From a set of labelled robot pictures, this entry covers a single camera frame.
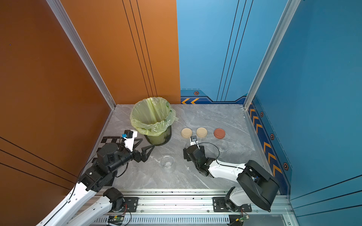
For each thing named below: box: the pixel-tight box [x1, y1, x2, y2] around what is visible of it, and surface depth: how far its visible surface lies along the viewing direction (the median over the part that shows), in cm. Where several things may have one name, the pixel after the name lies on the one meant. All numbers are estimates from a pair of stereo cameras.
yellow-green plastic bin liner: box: [130, 96, 179, 137], surface depth 88 cm
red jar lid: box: [213, 128, 226, 139], surface depth 104 cm
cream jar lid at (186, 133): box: [181, 127, 193, 139], surface depth 104 cm
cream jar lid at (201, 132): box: [196, 127, 208, 138], surface depth 104 cm
